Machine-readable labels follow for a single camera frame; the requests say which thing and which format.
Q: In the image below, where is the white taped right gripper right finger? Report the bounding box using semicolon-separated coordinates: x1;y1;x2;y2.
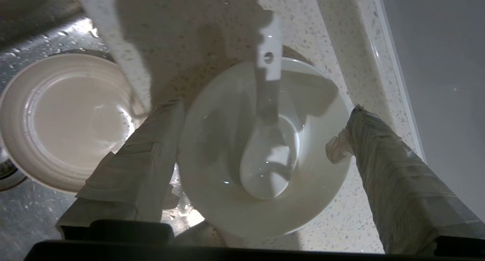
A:
326;105;485;256

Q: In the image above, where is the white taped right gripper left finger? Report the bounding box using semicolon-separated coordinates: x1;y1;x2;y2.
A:
57;98;186;239

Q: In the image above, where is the white ceramic bowl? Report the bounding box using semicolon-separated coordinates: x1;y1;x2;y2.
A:
178;56;354;239

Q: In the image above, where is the cream round plate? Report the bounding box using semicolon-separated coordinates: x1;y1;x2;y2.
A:
0;53;149;194

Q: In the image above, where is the white ceramic soup spoon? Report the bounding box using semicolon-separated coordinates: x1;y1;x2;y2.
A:
239;10;300;200

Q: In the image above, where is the stainless steel sink basin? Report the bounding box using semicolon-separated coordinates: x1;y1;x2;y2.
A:
0;0;202;261

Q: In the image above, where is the round metal drain strainer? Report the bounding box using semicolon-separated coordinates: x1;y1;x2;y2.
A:
0;154;28;192

